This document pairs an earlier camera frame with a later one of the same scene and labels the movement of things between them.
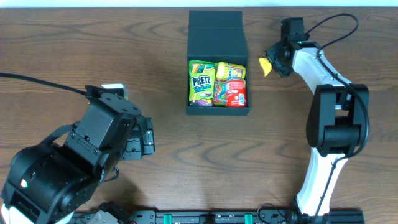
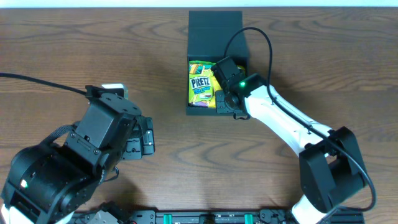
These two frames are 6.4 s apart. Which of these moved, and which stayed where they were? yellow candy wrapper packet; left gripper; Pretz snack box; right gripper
Moved: right gripper; yellow candy wrapper packet
Stayed: left gripper; Pretz snack box
